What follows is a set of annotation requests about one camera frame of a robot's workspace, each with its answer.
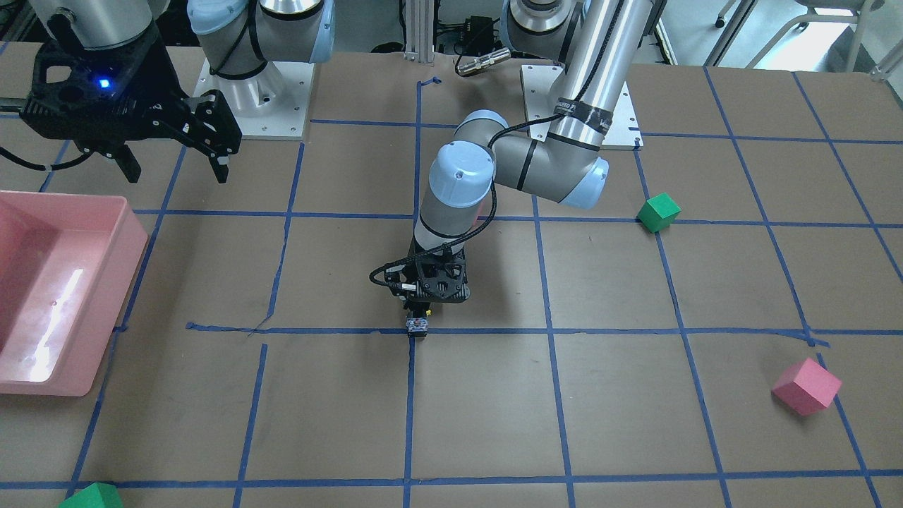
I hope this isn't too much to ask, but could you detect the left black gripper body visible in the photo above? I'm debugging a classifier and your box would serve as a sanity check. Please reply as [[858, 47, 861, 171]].
[[402, 248, 471, 303]]

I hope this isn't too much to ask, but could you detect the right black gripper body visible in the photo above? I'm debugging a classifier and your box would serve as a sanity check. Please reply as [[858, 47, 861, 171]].
[[20, 20, 242, 158]]

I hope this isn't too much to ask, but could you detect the green cube near left arm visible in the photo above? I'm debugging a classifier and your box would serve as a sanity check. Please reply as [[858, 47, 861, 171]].
[[636, 193, 681, 234]]

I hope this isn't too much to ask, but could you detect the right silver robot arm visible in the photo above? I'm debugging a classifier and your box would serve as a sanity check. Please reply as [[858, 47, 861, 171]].
[[2, 1, 335, 183]]

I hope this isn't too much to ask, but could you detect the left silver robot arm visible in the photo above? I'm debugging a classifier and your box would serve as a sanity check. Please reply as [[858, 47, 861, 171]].
[[370, 1, 653, 311]]

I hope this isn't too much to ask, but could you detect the pink plastic bin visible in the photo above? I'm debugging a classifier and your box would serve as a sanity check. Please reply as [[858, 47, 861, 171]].
[[1, 190, 148, 397]]

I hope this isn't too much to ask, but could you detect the green cube table edge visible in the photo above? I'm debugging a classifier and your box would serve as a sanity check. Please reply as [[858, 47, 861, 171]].
[[58, 483, 125, 508]]

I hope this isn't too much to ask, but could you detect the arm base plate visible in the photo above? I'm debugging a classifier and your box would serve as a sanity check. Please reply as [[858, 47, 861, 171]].
[[521, 64, 644, 150], [194, 60, 317, 140]]

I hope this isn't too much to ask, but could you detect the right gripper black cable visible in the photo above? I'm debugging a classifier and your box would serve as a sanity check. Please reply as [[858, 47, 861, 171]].
[[0, 145, 96, 173]]

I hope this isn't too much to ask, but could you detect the aluminium frame post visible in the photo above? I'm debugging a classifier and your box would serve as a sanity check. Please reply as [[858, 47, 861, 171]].
[[403, 0, 436, 66]]

